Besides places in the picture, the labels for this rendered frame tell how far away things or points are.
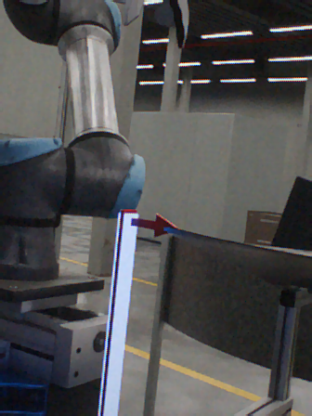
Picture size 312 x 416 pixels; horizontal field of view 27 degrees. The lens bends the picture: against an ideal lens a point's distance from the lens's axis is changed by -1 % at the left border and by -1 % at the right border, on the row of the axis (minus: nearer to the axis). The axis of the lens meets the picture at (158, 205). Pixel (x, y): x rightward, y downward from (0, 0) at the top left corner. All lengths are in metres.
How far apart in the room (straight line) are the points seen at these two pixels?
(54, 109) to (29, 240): 1.67
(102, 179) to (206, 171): 9.40
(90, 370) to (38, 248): 0.21
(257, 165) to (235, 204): 0.81
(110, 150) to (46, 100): 1.56
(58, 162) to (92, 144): 0.08
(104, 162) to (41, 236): 0.16
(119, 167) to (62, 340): 0.31
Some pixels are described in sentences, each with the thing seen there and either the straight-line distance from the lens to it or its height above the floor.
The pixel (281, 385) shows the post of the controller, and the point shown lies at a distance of 1.19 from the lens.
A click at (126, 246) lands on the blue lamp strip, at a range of 0.67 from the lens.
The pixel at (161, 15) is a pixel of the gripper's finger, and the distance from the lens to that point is 1.07.
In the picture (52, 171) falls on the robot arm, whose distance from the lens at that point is 1.07.
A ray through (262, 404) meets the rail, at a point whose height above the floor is 0.86.
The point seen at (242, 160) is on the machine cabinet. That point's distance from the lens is 10.46.
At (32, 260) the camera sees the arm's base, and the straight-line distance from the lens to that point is 1.06.
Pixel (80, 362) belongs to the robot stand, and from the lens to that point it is 1.00.
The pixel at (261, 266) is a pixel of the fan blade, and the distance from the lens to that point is 0.67.
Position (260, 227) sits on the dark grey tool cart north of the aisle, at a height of 0.72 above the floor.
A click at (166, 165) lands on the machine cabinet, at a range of 11.08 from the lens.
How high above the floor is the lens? 1.23
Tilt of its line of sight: 3 degrees down
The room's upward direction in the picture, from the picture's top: 6 degrees clockwise
